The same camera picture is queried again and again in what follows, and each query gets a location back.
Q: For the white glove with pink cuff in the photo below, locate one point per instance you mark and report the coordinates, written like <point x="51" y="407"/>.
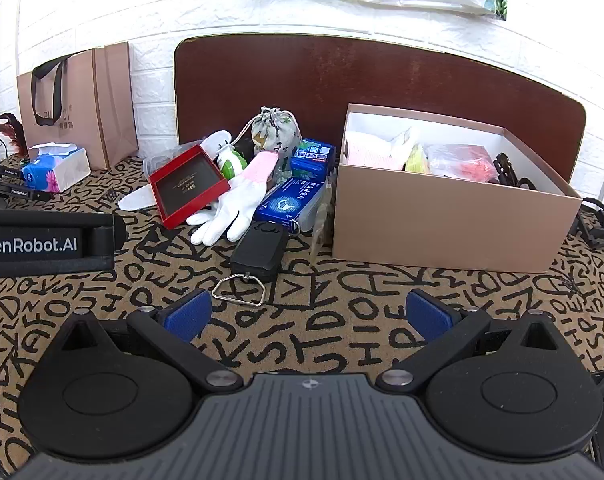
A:
<point x="232" y="205"/>

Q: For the brown paper bag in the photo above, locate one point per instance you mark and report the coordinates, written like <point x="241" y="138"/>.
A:
<point x="82" y="110"/>

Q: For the blue medicine box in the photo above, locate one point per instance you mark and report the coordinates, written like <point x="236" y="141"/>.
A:
<point x="287" y="200"/>

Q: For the brown chair back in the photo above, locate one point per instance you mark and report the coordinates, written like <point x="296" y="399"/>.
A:
<point x="382" y="75"/>

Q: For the clear plastic cup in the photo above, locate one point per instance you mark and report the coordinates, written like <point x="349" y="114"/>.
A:
<point x="157" y="162"/>

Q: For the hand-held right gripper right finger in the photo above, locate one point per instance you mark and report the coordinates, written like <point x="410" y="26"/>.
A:
<point x="427" y="317"/>

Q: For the blue gum box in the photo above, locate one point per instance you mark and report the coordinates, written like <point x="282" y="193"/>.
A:
<point x="309" y="160"/>

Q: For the blue tissue pack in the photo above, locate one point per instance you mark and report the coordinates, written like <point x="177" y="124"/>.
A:
<point x="57" y="167"/>

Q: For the letter-printed brown table cloth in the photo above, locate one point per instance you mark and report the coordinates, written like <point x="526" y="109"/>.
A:
<point x="332" y="300"/>

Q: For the dark red feather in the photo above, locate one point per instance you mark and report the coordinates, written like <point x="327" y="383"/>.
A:
<point x="13" y="135"/>

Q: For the red box lid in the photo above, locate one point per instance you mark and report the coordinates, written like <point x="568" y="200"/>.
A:
<point x="187" y="185"/>

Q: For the white plastic wrapper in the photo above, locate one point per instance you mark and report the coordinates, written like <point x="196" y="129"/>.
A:
<point x="402" y="142"/>

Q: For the black clip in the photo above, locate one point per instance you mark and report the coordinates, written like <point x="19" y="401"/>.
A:
<point x="509" y="172"/>

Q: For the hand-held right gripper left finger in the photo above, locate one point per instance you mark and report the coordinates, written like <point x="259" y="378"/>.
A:
<point x="189" y="312"/>

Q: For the white insole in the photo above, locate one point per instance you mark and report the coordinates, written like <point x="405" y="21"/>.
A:
<point x="137" y="200"/>

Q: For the green and white round device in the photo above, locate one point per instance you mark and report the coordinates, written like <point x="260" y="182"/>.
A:
<point x="230" y="162"/>

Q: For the pink folded cloth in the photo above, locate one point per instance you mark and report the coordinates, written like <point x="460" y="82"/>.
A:
<point x="367" y="152"/>

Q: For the brown cardboard box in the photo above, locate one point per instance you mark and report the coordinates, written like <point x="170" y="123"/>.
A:
<point x="432" y="220"/>

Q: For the black luggage scale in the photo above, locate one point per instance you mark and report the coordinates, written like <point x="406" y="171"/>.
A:
<point x="257" y="252"/>

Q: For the black folding stand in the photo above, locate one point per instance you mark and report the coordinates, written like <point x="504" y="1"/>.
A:
<point x="594" y="225"/>

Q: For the yellow-green packet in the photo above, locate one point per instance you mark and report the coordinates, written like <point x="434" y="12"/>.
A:
<point x="416" y="160"/>

